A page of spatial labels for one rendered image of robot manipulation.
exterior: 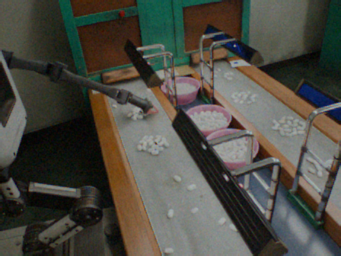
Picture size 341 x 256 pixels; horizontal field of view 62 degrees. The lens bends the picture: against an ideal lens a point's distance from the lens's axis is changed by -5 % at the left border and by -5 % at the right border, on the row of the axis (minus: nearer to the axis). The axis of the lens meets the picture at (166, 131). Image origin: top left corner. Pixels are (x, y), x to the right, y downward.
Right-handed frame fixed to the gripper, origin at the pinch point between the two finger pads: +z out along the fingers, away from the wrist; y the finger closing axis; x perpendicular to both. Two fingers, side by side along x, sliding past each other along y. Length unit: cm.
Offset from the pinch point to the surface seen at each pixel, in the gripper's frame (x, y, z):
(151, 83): -18.8, -24.6, -25.0
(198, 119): -11.9, -16.5, 15.6
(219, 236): 4, -92, -1
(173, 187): 9, -62, -7
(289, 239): -9, -100, 23
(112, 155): 21.0, -31.3, -24.6
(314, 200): -25, -93, 28
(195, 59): -35, 49, 29
